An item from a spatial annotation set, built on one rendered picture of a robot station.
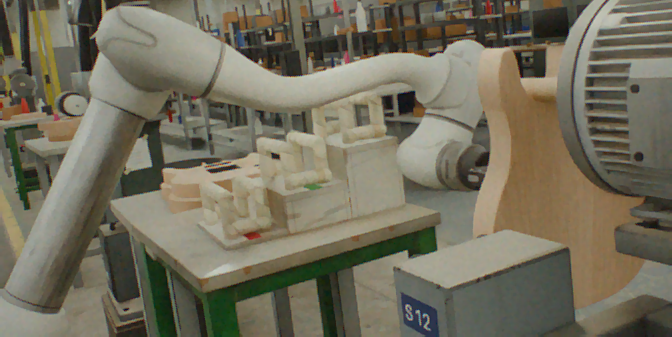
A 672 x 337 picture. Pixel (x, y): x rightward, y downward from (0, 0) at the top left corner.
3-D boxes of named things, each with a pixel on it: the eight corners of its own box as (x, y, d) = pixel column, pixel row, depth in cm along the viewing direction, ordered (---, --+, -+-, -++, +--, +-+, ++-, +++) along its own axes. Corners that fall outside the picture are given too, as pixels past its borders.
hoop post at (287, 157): (300, 188, 163) (295, 148, 161) (288, 191, 161) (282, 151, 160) (295, 186, 166) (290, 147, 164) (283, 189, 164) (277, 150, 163)
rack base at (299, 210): (354, 218, 166) (349, 181, 164) (290, 235, 159) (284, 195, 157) (308, 200, 190) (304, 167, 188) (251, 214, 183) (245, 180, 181)
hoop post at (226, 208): (239, 237, 158) (233, 196, 156) (226, 240, 156) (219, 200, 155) (235, 234, 160) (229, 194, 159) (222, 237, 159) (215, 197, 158)
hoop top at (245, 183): (269, 196, 160) (267, 182, 159) (256, 199, 158) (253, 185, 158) (243, 184, 178) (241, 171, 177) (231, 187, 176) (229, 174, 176)
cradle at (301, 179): (334, 180, 165) (332, 167, 165) (289, 190, 160) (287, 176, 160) (328, 178, 168) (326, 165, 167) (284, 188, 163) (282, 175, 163)
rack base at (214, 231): (291, 234, 159) (290, 229, 159) (227, 250, 153) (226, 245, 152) (252, 213, 183) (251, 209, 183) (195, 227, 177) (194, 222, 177)
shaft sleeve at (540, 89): (609, 76, 90) (591, 78, 88) (609, 101, 90) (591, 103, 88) (511, 77, 105) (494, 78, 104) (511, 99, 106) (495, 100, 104)
